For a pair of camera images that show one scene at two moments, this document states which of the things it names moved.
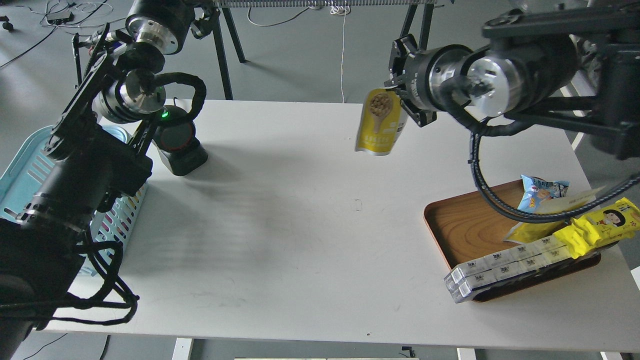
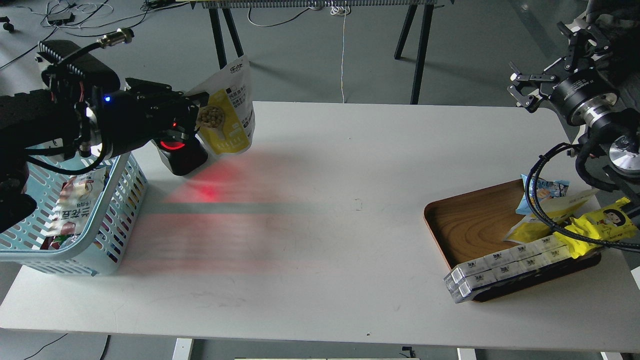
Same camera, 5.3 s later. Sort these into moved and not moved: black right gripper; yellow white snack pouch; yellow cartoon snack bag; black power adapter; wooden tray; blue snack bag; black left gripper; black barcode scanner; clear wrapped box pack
Moved: yellow white snack pouch; black right gripper; black left gripper
Not moved: clear wrapped box pack; wooden tray; black barcode scanner; blue snack bag; yellow cartoon snack bag; black power adapter
